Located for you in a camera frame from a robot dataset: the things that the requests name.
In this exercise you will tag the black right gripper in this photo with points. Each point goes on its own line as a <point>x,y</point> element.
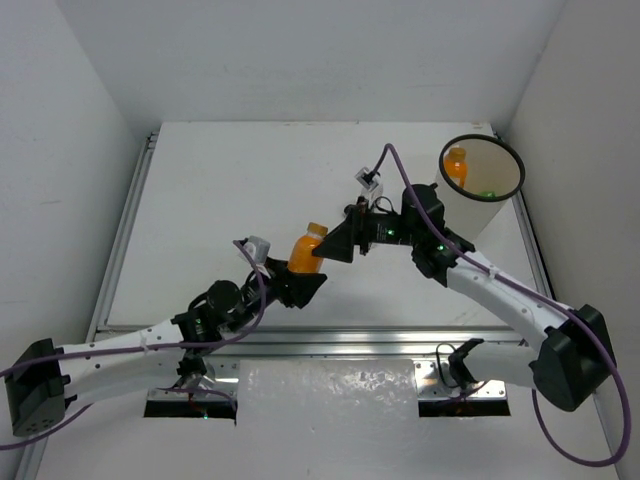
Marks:
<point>339,243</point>

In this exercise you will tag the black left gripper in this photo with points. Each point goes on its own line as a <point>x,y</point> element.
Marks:
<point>279,282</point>

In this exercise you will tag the orange juice bottle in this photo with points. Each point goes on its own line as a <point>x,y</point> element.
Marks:
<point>302,260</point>
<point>455,166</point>

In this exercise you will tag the green plastic bottle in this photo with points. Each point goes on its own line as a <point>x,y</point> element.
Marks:
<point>485,192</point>

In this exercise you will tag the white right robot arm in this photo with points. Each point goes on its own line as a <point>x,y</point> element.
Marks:
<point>559,360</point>

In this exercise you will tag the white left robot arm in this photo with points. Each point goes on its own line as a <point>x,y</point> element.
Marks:
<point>48,379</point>

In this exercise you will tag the white bin with black rim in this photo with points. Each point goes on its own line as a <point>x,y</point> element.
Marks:
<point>492,165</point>

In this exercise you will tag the white foam sheet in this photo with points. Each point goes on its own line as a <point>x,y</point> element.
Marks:
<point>330,419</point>

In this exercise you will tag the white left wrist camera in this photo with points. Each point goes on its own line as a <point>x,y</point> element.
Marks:
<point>253,248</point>

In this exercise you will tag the aluminium frame rail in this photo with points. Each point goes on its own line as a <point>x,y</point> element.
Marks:
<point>326,343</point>

